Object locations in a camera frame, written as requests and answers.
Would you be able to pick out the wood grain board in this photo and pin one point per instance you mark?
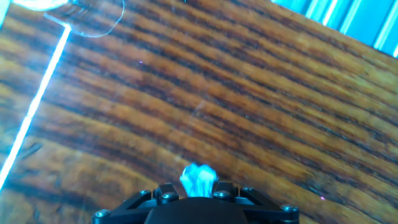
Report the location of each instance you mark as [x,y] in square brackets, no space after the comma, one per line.
[217,109]

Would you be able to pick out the white paper ball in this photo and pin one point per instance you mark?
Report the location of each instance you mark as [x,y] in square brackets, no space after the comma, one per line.
[199,180]

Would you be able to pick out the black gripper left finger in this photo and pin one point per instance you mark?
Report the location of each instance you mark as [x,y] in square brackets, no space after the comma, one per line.
[127,213]

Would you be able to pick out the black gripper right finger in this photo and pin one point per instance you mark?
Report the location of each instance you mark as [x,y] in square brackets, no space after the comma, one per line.
[270,214]

